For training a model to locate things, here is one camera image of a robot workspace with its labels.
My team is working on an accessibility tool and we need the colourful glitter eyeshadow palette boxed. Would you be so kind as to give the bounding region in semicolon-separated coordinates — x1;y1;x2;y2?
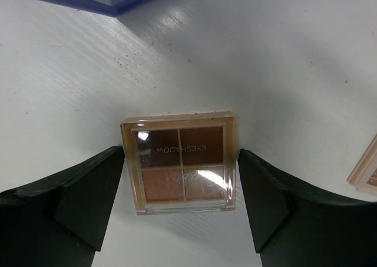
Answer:
347;136;377;195

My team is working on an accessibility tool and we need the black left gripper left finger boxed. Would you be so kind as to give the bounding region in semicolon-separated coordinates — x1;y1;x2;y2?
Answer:
1;146;124;266

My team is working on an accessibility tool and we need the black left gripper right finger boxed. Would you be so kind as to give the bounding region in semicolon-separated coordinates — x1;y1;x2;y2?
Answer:
238;149;376;266

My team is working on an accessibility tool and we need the small beige eyeshadow quad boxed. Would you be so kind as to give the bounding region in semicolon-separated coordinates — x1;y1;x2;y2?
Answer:
120;111;236;215

